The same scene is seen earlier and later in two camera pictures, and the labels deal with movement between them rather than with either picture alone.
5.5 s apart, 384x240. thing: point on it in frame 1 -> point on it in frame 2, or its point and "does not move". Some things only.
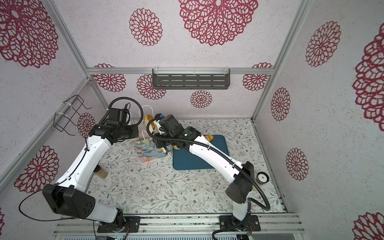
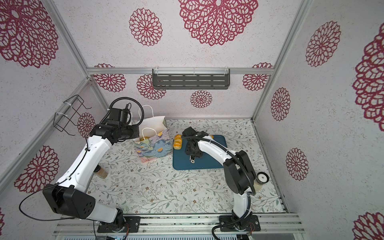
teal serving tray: (184, 159) does not move
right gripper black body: (161, 143) -> (189, 150)
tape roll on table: (262, 177) does not move
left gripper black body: (128, 132) does not move
